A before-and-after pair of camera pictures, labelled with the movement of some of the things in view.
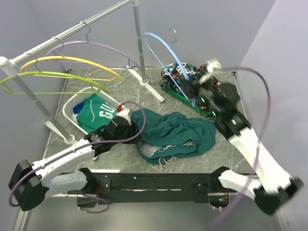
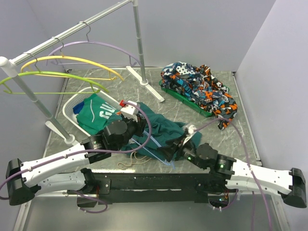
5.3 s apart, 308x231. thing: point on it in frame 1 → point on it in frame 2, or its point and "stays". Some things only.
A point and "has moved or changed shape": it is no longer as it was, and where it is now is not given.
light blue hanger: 146,34 → 152,138
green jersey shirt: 97,112 stays
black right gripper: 208,82 → 168,151
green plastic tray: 207,113 stays
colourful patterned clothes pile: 184,78 stays
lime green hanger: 57,74 stays
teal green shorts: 172,135 has moved or changed shape
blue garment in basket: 77,108 stays
